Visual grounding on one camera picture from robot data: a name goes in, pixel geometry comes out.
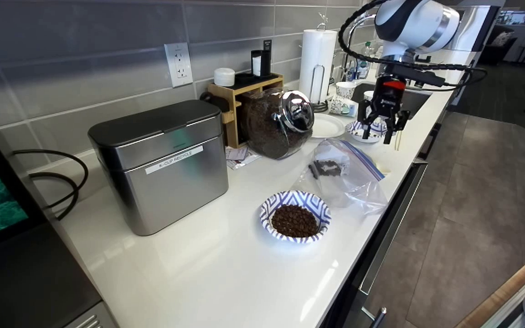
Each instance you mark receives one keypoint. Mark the white plate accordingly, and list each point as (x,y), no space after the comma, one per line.
(327,127)

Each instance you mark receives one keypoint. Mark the tall black box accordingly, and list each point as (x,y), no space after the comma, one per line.
(267,58)

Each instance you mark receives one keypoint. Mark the black box with white label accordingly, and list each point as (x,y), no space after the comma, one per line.
(256,65)

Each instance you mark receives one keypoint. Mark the glass coffee bean jar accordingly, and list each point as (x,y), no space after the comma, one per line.
(272,129)

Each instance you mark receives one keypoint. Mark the stainless steel bin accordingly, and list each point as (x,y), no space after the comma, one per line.
(165,171)

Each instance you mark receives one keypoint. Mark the wooden rack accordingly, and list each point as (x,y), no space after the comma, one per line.
(232,109)

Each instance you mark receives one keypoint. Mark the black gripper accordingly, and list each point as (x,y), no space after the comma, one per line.
(387,98)

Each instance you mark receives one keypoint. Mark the metal paper towel holder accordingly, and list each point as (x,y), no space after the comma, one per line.
(318,92)

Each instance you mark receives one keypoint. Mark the black appliance with screen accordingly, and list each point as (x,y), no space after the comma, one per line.
(8,267)

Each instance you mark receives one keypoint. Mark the coffee beans in bowl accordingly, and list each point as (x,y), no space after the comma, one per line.
(296,222)

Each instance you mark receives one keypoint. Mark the white wall outlet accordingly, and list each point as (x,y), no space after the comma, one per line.
(179,65)

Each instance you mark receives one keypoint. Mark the coffee beans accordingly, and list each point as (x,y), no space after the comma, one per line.
(327,169)
(296,222)

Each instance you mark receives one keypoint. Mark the clear zip plastic bag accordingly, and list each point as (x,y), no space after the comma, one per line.
(351,180)

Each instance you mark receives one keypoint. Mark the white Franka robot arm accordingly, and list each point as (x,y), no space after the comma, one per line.
(418,21)

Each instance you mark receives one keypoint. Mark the white paper towel roll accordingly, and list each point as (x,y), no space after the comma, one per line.
(318,52)

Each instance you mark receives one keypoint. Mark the beige stir stick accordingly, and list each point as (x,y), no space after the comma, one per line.
(398,147)

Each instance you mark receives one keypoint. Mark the lying patterned paper cup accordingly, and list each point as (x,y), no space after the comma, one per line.
(345,107)

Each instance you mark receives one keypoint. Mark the large blue patterned bowl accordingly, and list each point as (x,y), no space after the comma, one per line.
(296,202)

